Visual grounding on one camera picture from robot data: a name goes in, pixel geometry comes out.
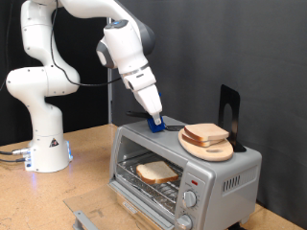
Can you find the silver toaster oven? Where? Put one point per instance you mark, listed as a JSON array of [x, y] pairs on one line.
[[153, 140]]

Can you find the metal spatula with blue block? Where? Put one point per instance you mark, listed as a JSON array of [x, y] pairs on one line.
[[153, 127]]

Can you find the vertical metal pole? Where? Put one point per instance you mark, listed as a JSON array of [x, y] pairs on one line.
[[110, 102]]

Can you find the silver wrist camera blue mount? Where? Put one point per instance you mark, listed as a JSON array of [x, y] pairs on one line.
[[160, 95]]

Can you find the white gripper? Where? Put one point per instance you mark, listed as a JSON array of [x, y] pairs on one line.
[[148, 99]]

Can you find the black curtain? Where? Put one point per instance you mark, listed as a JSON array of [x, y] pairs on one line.
[[89, 105]]

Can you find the red oven indicator light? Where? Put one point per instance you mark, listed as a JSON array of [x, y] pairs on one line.
[[194, 182]]

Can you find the silver oven knob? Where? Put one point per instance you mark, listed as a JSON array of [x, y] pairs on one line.
[[190, 198], [184, 222]]

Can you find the black metal bookend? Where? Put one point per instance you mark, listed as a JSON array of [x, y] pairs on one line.
[[235, 105]]

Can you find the oval wooden cutting board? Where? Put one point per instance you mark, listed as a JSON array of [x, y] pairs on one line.
[[204, 154]]

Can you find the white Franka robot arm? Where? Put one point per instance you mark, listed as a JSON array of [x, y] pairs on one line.
[[41, 83]]

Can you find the dark grey backdrop panel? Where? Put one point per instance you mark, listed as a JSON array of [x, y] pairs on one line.
[[224, 48]]

